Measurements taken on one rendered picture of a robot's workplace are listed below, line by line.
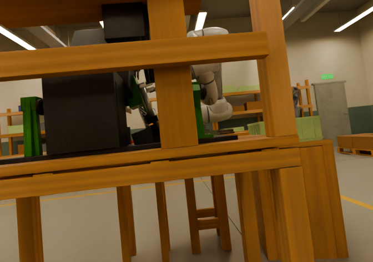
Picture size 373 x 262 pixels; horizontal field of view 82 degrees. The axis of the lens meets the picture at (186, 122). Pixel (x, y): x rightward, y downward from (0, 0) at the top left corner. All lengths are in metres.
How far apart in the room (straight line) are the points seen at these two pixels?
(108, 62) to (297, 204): 0.87
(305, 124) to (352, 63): 7.87
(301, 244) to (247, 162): 0.36
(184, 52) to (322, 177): 1.32
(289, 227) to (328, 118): 7.63
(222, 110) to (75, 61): 1.25
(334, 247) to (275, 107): 1.26
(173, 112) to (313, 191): 1.24
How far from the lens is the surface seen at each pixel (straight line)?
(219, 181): 1.77
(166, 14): 0.93
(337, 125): 8.67
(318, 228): 1.85
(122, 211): 1.73
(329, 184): 1.80
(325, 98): 8.52
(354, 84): 9.35
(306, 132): 1.71
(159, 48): 0.82
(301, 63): 8.39
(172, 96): 0.81
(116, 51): 0.84
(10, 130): 7.57
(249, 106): 6.73
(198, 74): 1.17
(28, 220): 1.75
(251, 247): 1.65
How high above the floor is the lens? 0.93
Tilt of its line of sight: 3 degrees up
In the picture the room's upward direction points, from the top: 6 degrees counter-clockwise
